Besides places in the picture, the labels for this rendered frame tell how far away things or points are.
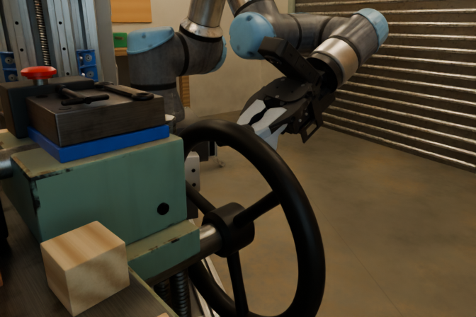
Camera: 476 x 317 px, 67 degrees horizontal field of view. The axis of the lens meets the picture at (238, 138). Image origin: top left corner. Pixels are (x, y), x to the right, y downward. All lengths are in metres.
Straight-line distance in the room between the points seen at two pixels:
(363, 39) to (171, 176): 0.42
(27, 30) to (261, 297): 1.24
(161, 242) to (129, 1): 3.48
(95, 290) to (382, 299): 1.50
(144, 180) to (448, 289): 1.63
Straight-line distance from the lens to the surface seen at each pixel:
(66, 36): 0.99
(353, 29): 0.65
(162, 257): 0.36
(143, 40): 0.90
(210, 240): 0.44
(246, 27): 0.60
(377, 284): 1.75
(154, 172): 0.34
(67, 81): 0.40
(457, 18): 3.10
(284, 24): 0.63
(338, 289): 1.67
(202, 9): 0.94
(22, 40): 1.00
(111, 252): 0.24
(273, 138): 0.53
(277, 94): 0.54
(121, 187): 0.33
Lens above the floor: 1.07
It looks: 18 degrees down
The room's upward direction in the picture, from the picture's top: straight up
